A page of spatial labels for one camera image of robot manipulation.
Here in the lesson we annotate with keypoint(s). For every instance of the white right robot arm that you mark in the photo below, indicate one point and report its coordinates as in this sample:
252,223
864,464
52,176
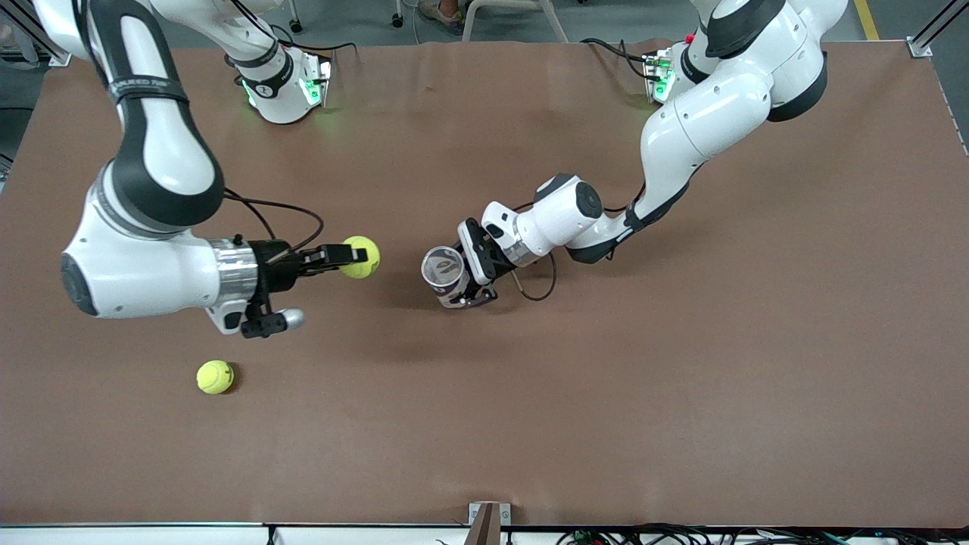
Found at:
159,151

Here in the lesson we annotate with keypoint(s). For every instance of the grey shoe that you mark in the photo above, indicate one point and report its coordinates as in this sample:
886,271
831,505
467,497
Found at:
443,11

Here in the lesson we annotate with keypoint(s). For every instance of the clear plastic tennis ball can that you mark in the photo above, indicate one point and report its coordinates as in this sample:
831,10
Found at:
443,269

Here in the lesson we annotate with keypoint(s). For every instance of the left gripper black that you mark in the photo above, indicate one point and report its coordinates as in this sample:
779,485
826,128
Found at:
485,266

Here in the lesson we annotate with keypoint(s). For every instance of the brown table cover sheet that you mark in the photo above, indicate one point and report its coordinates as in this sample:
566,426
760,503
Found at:
484,416

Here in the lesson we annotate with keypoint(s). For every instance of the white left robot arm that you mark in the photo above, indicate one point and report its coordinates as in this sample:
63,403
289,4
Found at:
704,113

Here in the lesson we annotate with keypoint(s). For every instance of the yellow tennis ball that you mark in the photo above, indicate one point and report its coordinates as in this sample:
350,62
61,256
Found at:
215,376
362,244

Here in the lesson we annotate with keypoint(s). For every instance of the yellow floor tape strip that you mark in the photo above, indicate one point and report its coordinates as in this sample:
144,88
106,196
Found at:
867,19

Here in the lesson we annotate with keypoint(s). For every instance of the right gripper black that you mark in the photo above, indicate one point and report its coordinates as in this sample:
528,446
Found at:
275,265

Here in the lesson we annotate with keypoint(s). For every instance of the aluminium frame profile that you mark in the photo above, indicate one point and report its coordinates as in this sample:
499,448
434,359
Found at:
60,57
920,47

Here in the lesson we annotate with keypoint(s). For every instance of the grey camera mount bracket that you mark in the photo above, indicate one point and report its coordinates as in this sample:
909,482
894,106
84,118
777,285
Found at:
488,522

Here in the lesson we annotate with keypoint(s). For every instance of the black caster wheel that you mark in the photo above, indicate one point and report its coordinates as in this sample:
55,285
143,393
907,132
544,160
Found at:
295,26
397,20

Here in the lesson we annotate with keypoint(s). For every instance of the white stool frame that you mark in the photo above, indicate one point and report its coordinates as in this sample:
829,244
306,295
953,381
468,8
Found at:
553,23

